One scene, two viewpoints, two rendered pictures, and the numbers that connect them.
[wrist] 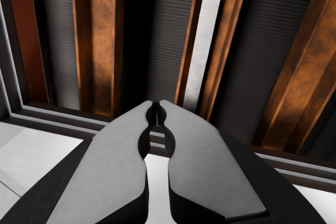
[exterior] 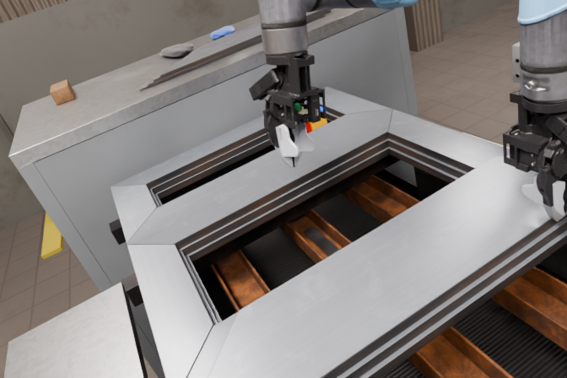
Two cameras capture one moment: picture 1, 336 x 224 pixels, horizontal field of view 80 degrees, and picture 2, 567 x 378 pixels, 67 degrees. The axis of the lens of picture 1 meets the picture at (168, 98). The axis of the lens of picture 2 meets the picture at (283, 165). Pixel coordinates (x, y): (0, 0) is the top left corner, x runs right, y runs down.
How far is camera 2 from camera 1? 0.83 m
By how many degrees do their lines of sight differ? 89
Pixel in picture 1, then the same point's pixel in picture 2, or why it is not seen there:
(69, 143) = (280, 292)
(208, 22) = (328, 245)
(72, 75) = not seen: outside the picture
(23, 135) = (239, 319)
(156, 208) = (398, 280)
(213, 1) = (321, 238)
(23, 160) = (245, 348)
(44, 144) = (260, 311)
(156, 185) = (371, 263)
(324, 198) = (458, 184)
